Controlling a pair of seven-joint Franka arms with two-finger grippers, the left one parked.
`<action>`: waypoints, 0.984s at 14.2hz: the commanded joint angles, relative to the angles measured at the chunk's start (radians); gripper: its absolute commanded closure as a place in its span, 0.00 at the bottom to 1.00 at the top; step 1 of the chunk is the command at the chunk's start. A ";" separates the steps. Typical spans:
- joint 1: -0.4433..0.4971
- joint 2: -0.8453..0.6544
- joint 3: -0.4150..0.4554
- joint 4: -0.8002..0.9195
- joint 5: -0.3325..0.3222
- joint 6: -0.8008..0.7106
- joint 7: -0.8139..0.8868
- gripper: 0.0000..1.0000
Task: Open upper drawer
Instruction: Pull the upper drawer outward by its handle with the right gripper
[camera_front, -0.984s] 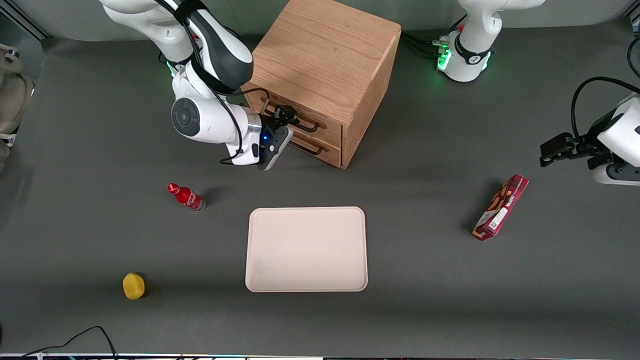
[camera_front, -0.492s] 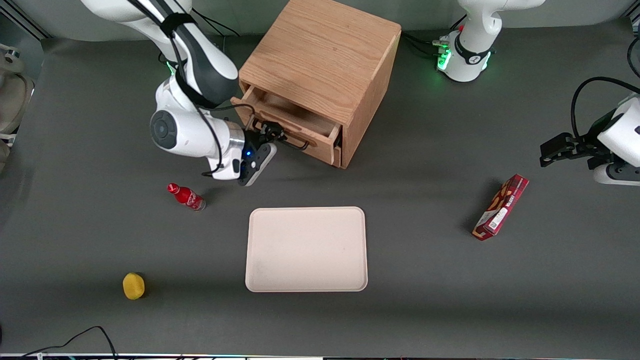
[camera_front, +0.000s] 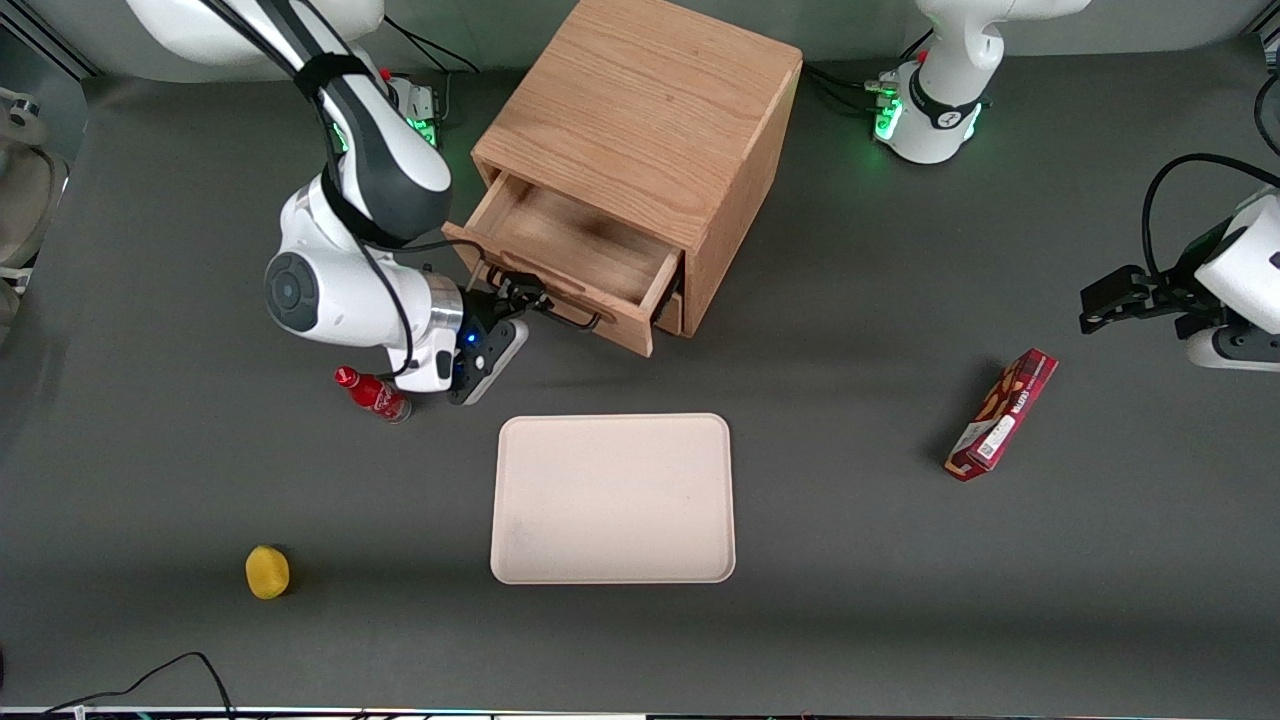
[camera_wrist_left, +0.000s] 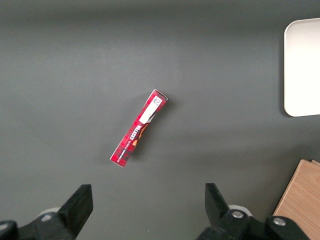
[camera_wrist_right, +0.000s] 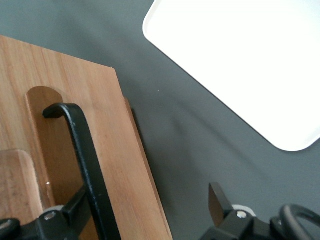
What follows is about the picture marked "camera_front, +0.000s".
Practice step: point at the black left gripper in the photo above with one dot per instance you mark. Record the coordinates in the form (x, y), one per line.
(1176, 292)

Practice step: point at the beige rectangular tray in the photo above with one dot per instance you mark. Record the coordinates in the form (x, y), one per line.
(612, 498)

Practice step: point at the wooden two-drawer cabinet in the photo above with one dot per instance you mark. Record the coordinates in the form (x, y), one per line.
(660, 110)

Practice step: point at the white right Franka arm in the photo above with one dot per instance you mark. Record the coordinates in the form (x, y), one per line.
(350, 180)

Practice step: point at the red snack box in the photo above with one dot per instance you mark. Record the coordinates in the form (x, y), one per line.
(1002, 414)

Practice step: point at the yellow lemon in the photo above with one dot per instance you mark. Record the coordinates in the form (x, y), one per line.
(267, 572)

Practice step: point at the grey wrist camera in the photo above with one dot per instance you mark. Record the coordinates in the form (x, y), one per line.
(490, 362)
(1235, 350)

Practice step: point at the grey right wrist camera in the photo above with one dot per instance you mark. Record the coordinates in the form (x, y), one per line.
(490, 362)

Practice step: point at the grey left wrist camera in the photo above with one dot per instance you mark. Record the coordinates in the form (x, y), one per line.
(1235, 350)

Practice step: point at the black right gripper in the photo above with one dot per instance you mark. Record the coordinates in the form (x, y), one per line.
(482, 311)

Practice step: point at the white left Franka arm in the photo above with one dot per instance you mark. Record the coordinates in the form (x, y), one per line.
(950, 60)

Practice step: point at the small red cola bottle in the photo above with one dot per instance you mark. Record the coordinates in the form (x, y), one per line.
(375, 394)

